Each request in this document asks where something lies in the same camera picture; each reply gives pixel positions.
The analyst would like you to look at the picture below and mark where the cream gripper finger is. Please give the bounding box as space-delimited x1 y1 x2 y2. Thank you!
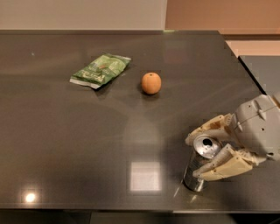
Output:
192 143 266 181
185 114 236 146

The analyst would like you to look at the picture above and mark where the silver redbull can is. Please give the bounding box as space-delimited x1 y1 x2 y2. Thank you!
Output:
183 134 221 192

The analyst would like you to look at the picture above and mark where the orange fruit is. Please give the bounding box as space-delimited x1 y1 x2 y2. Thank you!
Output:
141 73 161 95

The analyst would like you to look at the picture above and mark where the green chip bag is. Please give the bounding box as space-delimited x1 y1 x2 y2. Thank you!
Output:
70 53 131 89

